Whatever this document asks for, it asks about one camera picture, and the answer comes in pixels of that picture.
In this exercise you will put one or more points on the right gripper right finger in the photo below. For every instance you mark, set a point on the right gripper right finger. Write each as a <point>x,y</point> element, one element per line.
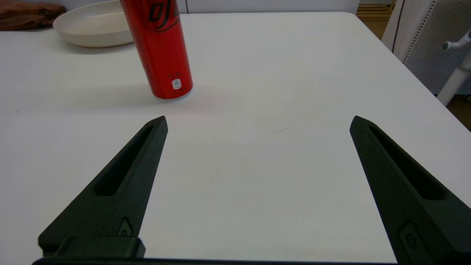
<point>415,217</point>

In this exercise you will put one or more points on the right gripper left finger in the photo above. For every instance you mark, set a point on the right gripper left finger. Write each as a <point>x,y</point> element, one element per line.
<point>121,206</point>

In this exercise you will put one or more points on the white desk leg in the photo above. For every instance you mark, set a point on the white desk leg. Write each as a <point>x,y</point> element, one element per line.
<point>454,82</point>

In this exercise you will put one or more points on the red soda can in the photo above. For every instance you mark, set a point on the red soda can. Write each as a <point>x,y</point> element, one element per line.
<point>162,55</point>

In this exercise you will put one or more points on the white perforated panel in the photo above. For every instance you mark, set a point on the white perforated panel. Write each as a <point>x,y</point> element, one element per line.
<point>430,44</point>

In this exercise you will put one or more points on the beige round plate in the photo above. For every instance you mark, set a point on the beige round plate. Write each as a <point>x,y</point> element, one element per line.
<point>92,29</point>

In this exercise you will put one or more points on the folded brown cloth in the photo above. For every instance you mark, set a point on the folded brown cloth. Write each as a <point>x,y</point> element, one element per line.
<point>25,14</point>

